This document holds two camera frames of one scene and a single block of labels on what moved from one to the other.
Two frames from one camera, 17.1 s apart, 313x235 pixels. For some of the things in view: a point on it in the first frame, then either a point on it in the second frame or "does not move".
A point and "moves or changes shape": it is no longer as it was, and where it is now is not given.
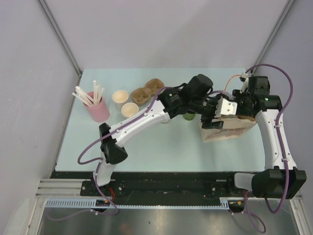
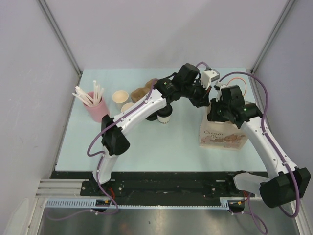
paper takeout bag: x=234 y=126 moves or changes shape
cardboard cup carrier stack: x=142 y=95 does not move
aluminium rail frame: x=61 y=188 does not move
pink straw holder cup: x=100 y=112 does not move
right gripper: x=238 y=95 → x=212 y=116
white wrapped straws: x=97 y=93 does not move
